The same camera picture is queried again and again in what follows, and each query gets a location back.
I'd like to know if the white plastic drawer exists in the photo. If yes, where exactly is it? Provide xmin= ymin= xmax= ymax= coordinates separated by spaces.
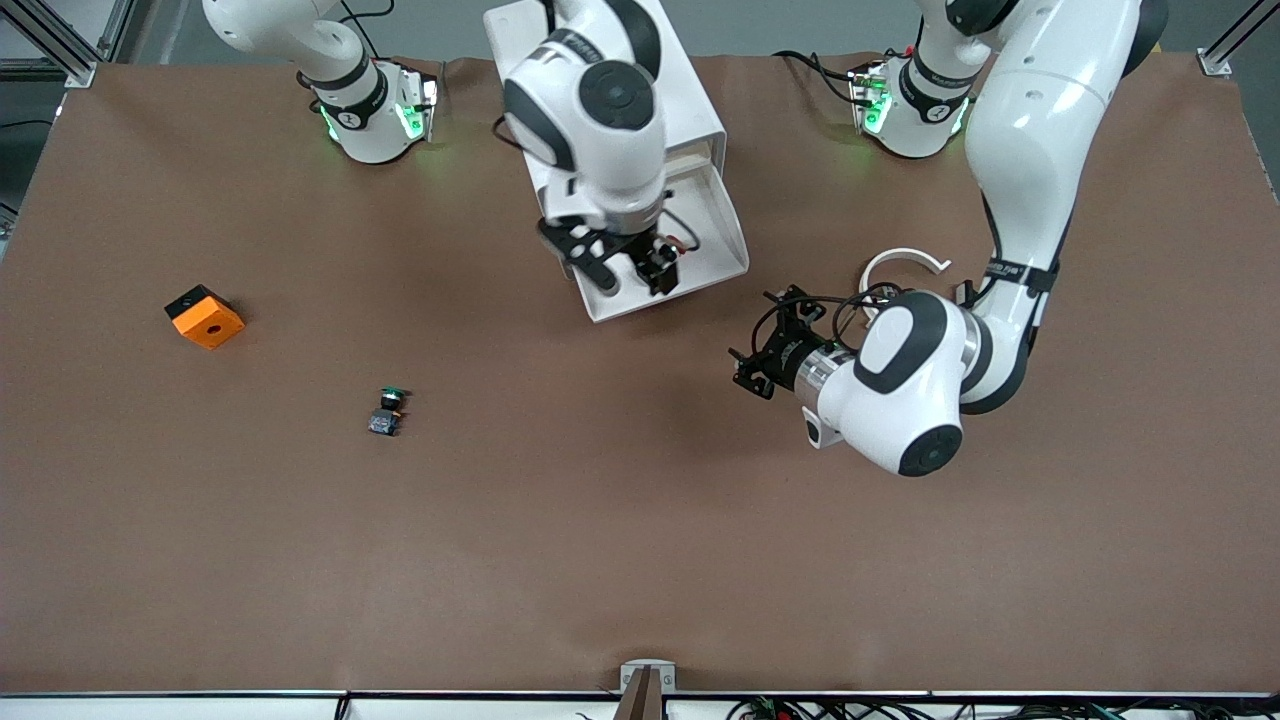
xmin=575 ymin=160 xmax=751 ymax=324

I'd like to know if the white drawer cabinet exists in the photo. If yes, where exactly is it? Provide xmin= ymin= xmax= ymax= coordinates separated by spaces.
xmin=483 ymin=0 xmax=728 ymax=236

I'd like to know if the green push button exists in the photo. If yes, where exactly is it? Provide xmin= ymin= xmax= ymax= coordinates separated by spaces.
xmin=367 ymin=387 xmax=411 ymax=437

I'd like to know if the white curved plastic arc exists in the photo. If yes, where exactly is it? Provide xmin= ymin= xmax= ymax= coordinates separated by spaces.
xmin=860 ymin=247 xmax=953 ymax=301

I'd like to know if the brown table mat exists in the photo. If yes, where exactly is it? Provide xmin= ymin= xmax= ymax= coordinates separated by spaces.
xmin=0 ymin=55 xmax=1280 ymax=696

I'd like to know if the brown tapered bar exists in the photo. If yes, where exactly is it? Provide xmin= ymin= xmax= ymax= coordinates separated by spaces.
xmin=612 ymin=668 xmax=666 ymax=720

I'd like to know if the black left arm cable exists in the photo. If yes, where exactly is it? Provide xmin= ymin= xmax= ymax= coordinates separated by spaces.
xmin=750 ymin=195 xmax=1011 ymax=346

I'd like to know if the black base cable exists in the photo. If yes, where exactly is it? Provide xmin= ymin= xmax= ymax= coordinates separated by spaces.
xmin=772 ymin=48 xmax=871 ymax=106

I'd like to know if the grey metal bracket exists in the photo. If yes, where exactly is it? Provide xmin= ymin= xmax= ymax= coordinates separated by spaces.
xmin=620 ymin=660 xmax=677 ymax=693

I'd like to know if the tangled cable bundle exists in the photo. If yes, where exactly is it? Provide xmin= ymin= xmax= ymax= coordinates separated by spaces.
xmin=725 ymin=697 xmax=1280 ymax=720

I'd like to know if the orange and black switch box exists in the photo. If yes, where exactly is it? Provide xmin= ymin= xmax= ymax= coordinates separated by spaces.
xmin=164 ymin=284 xmax=246 ymax=351

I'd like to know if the aluminium frame profile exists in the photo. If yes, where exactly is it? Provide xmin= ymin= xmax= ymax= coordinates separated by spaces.
xmin=1197 ymin=0 xmax=1280 ymax=79
xmin=0 ymin=0 xmax=101 ymax=91

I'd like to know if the white table edge rail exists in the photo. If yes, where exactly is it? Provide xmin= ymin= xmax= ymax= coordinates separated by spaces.
xmin=0 ymin=690 xmax=1280 ymax=720

